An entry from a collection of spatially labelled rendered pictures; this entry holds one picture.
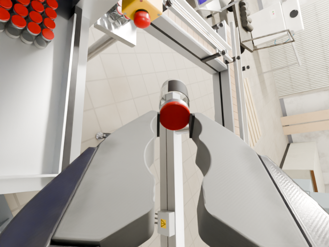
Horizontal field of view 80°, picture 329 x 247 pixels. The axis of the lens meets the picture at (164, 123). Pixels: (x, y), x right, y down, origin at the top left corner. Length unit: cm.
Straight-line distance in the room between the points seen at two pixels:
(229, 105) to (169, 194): 61
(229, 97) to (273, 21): 470
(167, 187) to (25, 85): 98
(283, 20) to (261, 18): 47
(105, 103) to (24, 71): 117
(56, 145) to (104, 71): 128
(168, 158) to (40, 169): 89
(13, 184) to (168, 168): 93
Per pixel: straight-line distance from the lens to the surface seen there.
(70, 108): 45
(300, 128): 747
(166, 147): 125
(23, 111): 44
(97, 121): 153
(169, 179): 123
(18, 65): 46
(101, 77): 164
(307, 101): 771
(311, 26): 755
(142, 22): 52
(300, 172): 606
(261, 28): 570
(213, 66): 103
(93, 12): 57
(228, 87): 106
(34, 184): 44
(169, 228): 122
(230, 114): 102
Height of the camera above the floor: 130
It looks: 40 degrees down
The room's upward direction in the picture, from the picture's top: 79 degrees clockwise
